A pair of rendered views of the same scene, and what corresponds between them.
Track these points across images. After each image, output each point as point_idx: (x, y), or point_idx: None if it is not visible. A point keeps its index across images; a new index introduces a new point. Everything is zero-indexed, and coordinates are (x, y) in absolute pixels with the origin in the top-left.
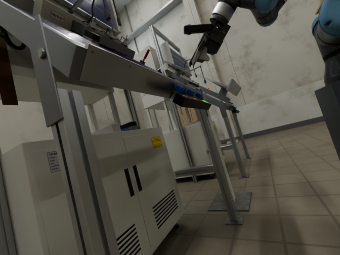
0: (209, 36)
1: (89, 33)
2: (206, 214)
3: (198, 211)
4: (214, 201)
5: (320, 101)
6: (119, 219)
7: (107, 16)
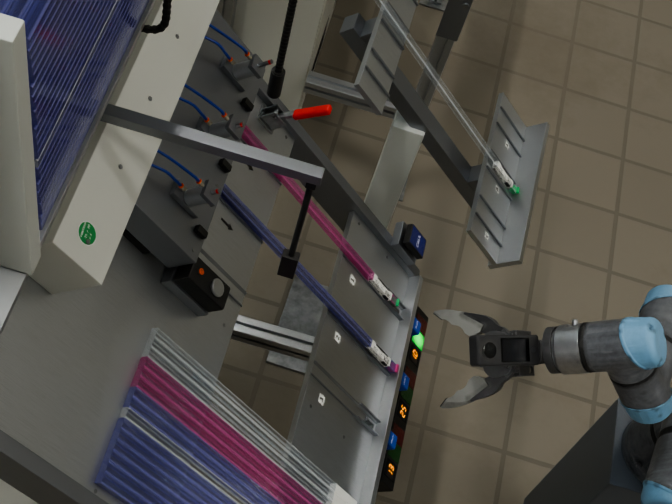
0: (514, 375)
1: (202, 297)
2: (261, 375)
3: (235, 352)
4: (285, 323)
5: (607, 420)
6: None
7: (286, 274)
